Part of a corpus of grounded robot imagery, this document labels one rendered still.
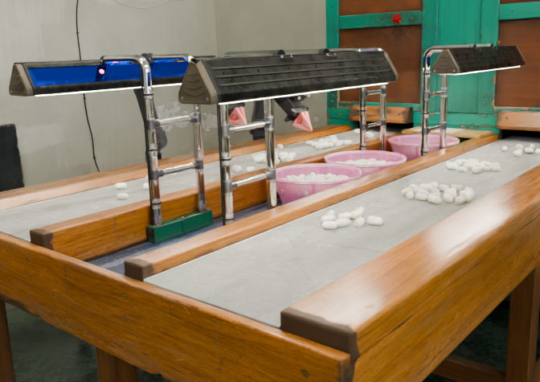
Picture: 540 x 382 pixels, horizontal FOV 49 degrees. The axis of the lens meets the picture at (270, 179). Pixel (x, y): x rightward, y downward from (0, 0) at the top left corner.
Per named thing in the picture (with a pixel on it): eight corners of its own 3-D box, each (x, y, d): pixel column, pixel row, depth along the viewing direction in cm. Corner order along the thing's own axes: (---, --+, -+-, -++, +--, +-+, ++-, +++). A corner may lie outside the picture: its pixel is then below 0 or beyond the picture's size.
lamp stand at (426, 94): (416, 179, 201) (419, 45, 191) (440, 169, 216) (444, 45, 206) (471, 186, 189) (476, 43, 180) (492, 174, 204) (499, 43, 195)
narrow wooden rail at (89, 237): (34, 278, 127) (28, 229, 125) (412, 153, 263) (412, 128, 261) (47, 284, 124) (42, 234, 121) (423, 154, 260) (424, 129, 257)
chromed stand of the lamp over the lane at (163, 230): (107, 231, 153) (91, 55, 144) (165, 213, 168) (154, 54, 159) (154, 244, 141) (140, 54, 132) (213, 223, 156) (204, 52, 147)
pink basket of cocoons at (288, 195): (252, 207, 172) (251, 174, 170) (306, 189, 192) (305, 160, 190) (328, 220, 156) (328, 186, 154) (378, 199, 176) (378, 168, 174)
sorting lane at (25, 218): (-34, 227, 144) (-35, 219, 144) (354, 133, 280) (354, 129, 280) (30, 250, 126) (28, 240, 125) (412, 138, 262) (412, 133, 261)
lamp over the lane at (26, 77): (8, 96, 131) (4, 63, 130) (206, 80, 178) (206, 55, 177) (26, 96, 126) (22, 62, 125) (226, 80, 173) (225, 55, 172)
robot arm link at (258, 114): (268, 133, 268) (269, 60, 257) (255, 134, 266) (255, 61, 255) (264, 129, 274) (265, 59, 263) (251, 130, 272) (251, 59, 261)
